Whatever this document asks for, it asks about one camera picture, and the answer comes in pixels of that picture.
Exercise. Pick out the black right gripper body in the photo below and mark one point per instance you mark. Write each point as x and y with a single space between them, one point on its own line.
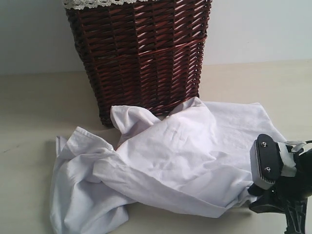
292 175

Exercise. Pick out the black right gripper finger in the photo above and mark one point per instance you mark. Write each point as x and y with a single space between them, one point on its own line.
287 200

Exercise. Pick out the white shirt garment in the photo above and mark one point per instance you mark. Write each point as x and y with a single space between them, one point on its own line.
195 161

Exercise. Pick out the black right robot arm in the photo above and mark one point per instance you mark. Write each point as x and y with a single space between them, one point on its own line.
289 195

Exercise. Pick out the dark brown wicker basket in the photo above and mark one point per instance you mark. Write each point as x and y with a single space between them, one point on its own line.
147 54

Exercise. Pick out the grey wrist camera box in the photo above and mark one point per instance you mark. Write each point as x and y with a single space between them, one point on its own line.
265 161

